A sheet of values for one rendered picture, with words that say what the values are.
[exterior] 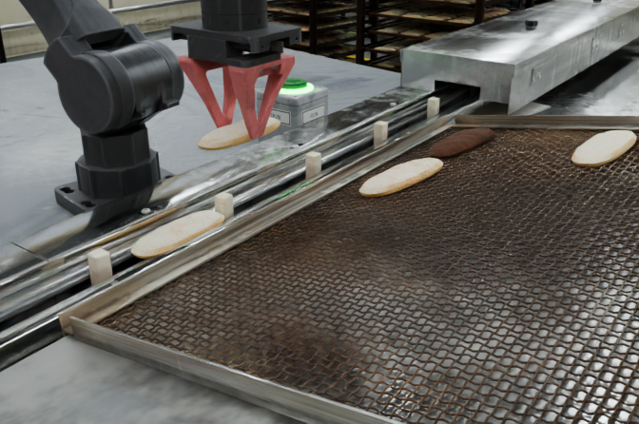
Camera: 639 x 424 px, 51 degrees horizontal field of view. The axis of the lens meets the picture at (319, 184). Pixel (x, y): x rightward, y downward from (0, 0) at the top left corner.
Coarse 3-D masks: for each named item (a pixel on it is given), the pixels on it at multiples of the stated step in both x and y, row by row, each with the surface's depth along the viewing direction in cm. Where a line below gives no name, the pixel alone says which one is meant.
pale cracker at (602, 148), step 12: (612, 132) 61; (624, 132) 61; (588, 144) 58; (600, 144) 58; (612, 144) 58; (624, 144) 58; (576, 156) 57; (588, 156) 56; (600, 156) 56; (612, 156) 56
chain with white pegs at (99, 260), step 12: (432, 108) 94; (384, 132) 84; (312, 156) 73; (312, 168) 74; (216, 204) 63; (228, 204) 63; (228, 216) 64; (96, 252) 53; (108, 252) 53; (96, 264) 52; (108, 264) 53; (132, 264) 57; (96, 276) 53; (108, 276) 53; (60, 300) 52; (12, 324) 49
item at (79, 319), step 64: (448, 128) 75; (512, 128) 72; (576, 128) 67; (320, 192) 59; (448, 192) 55; (192, 256) 48; (384, 256) 44; (448, 256) 43; (512, 256) 42; (576, 256) 40; (64, 320) 40; (192, 320) 39; (256, 320) 38; (320, 320) 37; (576, 320) 33; (256, 384) 30; (320, 384) 31; (448, 384) 30; (512, 384) 29; (576, 384) 28
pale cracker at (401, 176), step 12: (396, 168) 60; (408, 168) 59; (420, 168) 59; (432, 168) 59; (372, 180) 57; (384, 180) 57; (396, 180) 57; (408, 180) 57; (420, 180) 58; (360, 192) 57; (372, 192) 56; (384, 192) 56
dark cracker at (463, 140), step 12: (456, 132) 70; (468, 132) 68; (480, 132) 68; (492, 132) 69; (444, 144) 66; (456, 144) 65; (468, 144) 65; (480, 144) 67; (432, 156) 65; (444, 156) 64
